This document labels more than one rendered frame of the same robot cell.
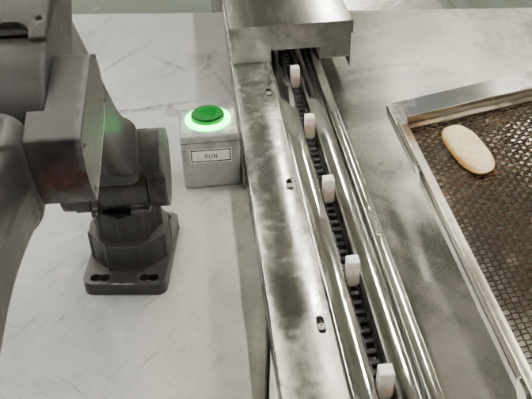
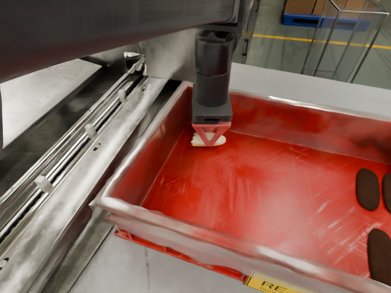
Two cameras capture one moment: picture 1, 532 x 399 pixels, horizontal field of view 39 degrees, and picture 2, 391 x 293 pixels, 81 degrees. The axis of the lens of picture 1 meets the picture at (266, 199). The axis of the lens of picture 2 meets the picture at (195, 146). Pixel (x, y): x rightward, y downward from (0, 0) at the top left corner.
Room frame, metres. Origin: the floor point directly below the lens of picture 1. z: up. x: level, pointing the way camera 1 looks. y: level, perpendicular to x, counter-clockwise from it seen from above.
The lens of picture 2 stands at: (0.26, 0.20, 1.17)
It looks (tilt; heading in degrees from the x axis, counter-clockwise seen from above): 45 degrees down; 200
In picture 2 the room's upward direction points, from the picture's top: straight up
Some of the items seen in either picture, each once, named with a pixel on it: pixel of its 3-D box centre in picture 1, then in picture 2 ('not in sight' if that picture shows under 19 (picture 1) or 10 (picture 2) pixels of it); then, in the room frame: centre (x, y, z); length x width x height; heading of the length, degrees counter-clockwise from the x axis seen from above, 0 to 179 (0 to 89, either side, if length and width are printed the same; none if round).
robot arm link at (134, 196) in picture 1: (123, 179); not in sight; (0.60, 0.14, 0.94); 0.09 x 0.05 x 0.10; 3
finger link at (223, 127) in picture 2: not in sight; (210, 123); (-0.07, 0.11, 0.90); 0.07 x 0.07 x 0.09; 20
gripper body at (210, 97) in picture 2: not in sight; (212, 88); (-0.07, 0.11, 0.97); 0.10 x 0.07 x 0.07; 20
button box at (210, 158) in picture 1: (213, 157); not in sight; (0.78, 0.06, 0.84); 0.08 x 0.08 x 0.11; 5
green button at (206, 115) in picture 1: (207, 118); not in sight; (0.78, 0.07, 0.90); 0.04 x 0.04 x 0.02
